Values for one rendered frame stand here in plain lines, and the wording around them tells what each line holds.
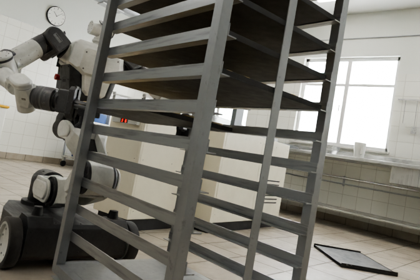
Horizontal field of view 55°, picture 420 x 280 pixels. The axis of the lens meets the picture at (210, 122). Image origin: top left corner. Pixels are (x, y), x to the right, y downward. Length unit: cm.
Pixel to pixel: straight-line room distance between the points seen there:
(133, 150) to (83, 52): 96
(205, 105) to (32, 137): 627
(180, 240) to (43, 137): 634
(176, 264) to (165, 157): 201
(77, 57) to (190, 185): 123
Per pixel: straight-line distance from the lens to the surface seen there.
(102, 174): 176
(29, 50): 193
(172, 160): 295
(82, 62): 198
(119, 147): 282
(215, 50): 91
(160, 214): 101
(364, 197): 581
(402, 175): 506
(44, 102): 157
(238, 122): 327
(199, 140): 88
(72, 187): 142
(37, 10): 715
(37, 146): 713
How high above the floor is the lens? 58
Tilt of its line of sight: 5 degrees up
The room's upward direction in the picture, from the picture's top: 10 degrees clockwise
